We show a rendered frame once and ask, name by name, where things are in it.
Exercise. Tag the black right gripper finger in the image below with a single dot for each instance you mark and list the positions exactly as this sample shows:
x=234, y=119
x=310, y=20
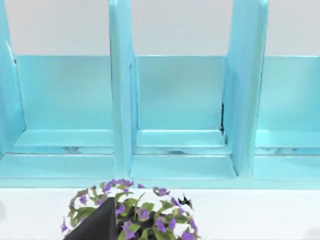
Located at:
x=100, y=222

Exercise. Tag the purple flowering potted plant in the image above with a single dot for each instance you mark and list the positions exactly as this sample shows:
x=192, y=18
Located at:
x=155, y=220

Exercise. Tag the light blue rack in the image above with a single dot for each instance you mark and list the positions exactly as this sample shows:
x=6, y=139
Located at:
x=175, y=105

